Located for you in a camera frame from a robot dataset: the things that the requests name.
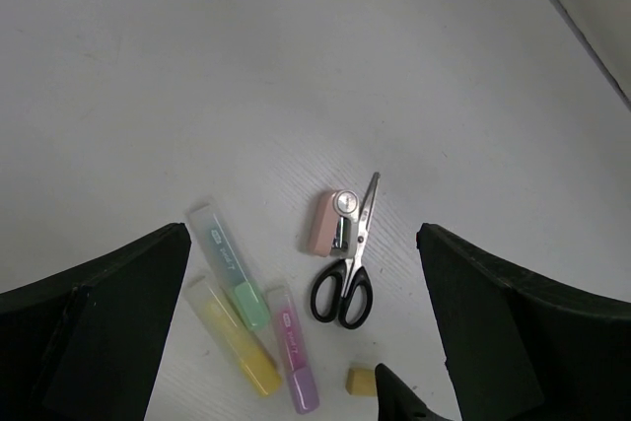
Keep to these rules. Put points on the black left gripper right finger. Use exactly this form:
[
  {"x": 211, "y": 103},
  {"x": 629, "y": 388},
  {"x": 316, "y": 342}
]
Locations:
[{"x": 519, "y": 345}]

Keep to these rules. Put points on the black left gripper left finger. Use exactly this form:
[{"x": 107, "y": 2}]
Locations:
[{"x": 87, "y": 343}]

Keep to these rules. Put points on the black handled scissors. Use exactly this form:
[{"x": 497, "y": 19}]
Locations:
[{"x": 352, "y": 295}]

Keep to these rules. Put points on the pink eraser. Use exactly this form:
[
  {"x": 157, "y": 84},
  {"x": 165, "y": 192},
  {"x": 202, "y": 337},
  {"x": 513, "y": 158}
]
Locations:
[{"x": 331, "y": 222}]

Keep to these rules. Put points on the yellow eraser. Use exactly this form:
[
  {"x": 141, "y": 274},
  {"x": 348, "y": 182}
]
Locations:
[{"x": 361, "y": 381}]

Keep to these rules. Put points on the green highlighter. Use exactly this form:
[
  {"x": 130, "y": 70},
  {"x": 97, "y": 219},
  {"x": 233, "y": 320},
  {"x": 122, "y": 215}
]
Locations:
[{"x": 224, "y": 257}]

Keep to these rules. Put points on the yellow highlighter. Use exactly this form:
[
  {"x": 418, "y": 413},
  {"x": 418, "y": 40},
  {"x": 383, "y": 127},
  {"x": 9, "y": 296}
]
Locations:
[{"x": 213, "y": 309}]

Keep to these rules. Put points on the pink highlighter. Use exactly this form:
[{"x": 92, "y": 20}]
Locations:
[{"x": 293, "y": 350}]

